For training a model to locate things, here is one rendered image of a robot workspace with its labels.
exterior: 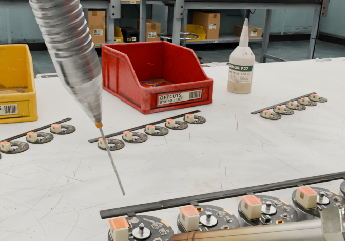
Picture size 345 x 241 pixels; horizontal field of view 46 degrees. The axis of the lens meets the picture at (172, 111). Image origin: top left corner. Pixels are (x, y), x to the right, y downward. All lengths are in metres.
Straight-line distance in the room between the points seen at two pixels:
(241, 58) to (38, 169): 0.31
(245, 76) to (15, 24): 4.13
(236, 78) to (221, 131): 0.15
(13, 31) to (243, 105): 4.17
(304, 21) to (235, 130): 5.96
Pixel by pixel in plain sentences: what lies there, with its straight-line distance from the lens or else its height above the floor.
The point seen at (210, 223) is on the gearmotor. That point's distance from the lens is 0.17.
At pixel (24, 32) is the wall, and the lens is 4.61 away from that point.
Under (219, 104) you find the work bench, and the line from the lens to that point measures 0.51.
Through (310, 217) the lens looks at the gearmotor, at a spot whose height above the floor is 0.81.
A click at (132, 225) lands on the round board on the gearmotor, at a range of 0.16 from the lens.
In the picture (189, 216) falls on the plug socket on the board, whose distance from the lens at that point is 0.16.
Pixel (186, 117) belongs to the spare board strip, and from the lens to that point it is 0.44.
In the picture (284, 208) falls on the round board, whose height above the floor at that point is 0.81.
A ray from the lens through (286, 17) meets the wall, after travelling 6.13.
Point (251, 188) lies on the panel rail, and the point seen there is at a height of 0.81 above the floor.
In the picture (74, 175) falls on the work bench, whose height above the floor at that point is 0.75.
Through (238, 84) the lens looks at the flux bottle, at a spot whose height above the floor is 0.76.
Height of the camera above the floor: 0.91
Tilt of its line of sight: 19 degrees down
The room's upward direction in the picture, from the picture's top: 3 degrees clockwise
